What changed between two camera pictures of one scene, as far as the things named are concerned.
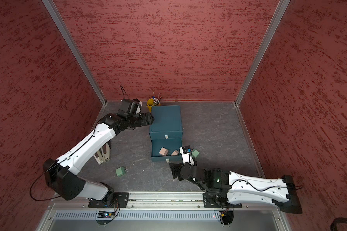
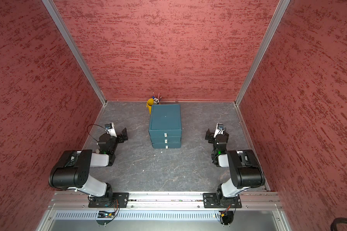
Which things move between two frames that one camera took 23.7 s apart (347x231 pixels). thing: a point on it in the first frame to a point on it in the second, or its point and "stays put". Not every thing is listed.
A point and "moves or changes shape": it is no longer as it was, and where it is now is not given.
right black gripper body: (178, 168) to (211, 139)
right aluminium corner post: (282, 6) stays put
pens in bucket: (156, 100) stays put
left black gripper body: (139, 121) to (119, 139)
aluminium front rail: (160, 200) stays put
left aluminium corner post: (72, 43) stays put
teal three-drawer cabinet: (166, 134) moves or changes shape
